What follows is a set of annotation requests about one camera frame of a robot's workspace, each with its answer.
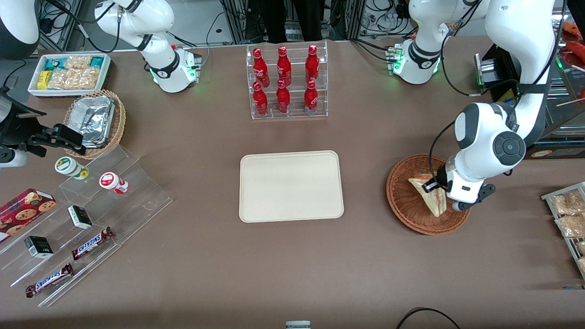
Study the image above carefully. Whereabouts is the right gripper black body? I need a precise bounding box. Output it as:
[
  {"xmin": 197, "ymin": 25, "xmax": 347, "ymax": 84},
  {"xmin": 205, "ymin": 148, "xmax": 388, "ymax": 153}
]
[{"xmin": 0, "ymin": 96, "xmax": 46, "ymax": 149}]

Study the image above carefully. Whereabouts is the triangle sandwich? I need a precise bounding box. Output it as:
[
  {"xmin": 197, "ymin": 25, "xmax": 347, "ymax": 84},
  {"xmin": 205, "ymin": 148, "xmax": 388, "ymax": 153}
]
[{"xmin": 408, "ymin": 174, "xmax": 447, "ymax": 218}]

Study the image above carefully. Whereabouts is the brown wicker basket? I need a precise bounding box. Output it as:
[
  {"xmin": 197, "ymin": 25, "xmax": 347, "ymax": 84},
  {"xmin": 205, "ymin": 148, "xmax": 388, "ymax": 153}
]
[{"xmin": 386, "ymin": 154, "xmax": 472, "ymax": 236}]

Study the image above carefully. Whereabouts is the light wicker basket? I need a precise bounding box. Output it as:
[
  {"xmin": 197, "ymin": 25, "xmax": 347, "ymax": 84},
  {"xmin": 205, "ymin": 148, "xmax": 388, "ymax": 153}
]
[{"xmin": 63, "ymin": 90, "xmax": 127, "ymax": 159}]

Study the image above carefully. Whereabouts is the cream rectangular plastic tray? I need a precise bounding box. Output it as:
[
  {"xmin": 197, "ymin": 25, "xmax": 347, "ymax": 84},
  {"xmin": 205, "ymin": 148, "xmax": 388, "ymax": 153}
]
[{"xmin": 239, "ymin": 150, "xmax": 345, "ymax": 223}]

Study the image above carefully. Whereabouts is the green lidded yogurt cup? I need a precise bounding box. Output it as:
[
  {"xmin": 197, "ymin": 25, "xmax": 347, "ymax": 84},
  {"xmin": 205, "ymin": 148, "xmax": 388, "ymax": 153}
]
[{"xmin": 55, "ymin": 157, "xmax": 90, "ymax": 180}]

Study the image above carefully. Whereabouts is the silver foil container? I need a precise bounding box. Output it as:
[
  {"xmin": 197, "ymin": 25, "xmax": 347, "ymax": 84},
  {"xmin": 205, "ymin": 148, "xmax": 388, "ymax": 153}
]
[{"xmin": 71, "ymin": 96, "xmax": 115, "ymax": 148}]

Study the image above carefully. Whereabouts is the white snack bin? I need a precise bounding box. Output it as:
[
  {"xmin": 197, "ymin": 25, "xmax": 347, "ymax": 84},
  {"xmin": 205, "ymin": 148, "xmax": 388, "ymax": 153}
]
[{"xmin": 27, "ymin": 53, "xmax": 112, "ymax": 99}]

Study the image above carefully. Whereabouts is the large rice cracker bag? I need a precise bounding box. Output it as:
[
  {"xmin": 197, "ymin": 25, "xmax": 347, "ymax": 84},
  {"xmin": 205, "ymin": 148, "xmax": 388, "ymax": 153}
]
[{"xmin": 47, "ymin": 68, "xmax": 100, "ymax": 90}]

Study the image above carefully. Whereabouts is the red lidded yogurt cup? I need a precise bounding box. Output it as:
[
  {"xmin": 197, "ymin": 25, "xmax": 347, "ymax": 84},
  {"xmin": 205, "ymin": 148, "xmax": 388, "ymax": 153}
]
[{"xmin": 99, "ymin": 172, "xmax": 129, "ymax": 195}]

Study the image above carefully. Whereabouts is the red tartan cookie box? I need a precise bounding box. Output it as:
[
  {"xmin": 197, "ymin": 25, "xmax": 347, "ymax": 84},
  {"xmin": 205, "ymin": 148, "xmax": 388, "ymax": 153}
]
[{"xmin": 0, "ymin": 188, "xmax": 57, "ymax": 243}]

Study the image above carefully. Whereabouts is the small rice cracker bag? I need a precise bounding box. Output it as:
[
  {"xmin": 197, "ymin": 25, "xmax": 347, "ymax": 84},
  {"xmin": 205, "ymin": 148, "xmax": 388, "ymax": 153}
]
[{"xmin": 64, "ymin": 55, "xmax": 93, "ymax": 70}]

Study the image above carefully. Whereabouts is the small black carton box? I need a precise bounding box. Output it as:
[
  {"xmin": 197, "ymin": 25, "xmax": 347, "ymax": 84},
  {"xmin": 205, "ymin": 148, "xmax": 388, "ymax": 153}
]
[
  {"xmin": 68, "ymin": 205, "xmax": 93, "ymax": 229},
  {"xmin": 24, "ymin": 236, "xmax": 54, "ymax": 259}
]

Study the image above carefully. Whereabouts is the clear acrylic stepped display stand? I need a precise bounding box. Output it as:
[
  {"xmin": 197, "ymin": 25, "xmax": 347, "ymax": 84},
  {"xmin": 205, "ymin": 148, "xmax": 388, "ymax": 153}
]
[{"xmin": 0, "ymin": 145, "xmax": 173, "ymax": 308}]

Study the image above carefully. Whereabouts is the Snickers chocolate bar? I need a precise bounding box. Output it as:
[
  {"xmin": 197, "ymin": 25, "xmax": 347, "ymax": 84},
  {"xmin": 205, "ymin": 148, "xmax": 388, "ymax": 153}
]
[
  {"xmin": 25, "ymin": 263, "xmax": 74, "ymax": 298},
  {"xmin": 71, "ymin": 227, "xmax": 115, "ymax": 261}
]

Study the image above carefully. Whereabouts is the black control box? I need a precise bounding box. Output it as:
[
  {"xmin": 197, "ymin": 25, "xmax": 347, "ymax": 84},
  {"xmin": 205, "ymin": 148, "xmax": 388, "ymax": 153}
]
[{"xmin": 474, "ymin": 44, "xmax": 521, "ymax": 106}]

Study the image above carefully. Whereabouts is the black framed display case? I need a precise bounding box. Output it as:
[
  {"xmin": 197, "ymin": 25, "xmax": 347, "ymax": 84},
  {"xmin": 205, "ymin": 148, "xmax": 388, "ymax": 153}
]
[{"xmin": 521, "ymin": 0, "xmax": 585, "ymax": 160}]

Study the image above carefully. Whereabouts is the red cola bottle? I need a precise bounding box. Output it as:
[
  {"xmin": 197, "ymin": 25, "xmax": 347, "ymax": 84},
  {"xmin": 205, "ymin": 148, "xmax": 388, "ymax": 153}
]
[
  {"xmin": 276, "ymin": 80, "xmax": 291, "ymax": 114},
  {"xmin": 277, "ymin": 46, "xmax": 292, "ymax": 86},
  {"xmin": 305, "ymin": 45, "xmax": 320, "ymax": 84},
  {"xmin": 253, "ymin": 48, "xmax": 270, "ymax": 87},
  {"xmin": 304, "ymin": 80, "xmax": 319, "ymax": 115},
  {"xmin": 253, "ymin": 82, "xmax": 269, "ymax": 116}
]

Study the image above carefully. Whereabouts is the clear acrylic bottle rack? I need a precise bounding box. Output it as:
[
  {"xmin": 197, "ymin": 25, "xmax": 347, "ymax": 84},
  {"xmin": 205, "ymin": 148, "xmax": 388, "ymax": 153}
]
[{"xmin": 246, "ymin": 41, "xmax": 329, "ymax": 120}]

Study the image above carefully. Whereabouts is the person in black trousers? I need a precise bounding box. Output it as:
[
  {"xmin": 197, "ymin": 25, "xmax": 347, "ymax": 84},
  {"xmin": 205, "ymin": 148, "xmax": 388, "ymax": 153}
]
[{"xmin": 260, "ymin": 0, "xmax": 323, "ymax": 43}]

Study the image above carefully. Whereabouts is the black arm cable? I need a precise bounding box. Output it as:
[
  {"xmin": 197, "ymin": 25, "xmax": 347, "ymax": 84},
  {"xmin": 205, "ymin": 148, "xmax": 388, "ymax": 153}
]
[{"xmin": 429, "ymin": 120, "xmax": 458, "ymax": 183}]

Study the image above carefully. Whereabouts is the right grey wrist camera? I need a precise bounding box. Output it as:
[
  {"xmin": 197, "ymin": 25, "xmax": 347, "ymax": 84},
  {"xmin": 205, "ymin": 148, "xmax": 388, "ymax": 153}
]
[{"xmin": 0, "ymin": 149, "xmax": 29, "ymax": 168}]

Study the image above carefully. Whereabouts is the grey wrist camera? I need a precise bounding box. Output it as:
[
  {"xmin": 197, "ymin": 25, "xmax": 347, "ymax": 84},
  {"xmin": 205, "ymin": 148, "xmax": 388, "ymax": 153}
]
[
  {"xmin": 0, "ymin": 149, "xmax": 29, "ymax": 168},
  {"xmin": 452, "ymin": 184, "xmax": 497, "ymax": 212}
]

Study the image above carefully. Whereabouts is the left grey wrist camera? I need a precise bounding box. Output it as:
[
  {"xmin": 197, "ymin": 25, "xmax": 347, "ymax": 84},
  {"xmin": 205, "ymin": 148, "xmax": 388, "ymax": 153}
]
[{"xmin": 452, "ymin": 184, "xmax": 497, "ymax": 212}]

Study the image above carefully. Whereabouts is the grey wire snack tray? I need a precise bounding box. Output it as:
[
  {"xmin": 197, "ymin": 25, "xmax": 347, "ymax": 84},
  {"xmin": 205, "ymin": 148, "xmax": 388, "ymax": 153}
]
[{"xmin": 541, "ymin": 182, "xmax": 585, "ymax": 280}]

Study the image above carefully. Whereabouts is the black looped table cable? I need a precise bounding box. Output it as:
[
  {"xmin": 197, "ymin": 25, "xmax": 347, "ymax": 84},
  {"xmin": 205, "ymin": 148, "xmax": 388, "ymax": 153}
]
[{"xmin": 395, "ymin": 308, "xmax": 462, "ymax": 329}]

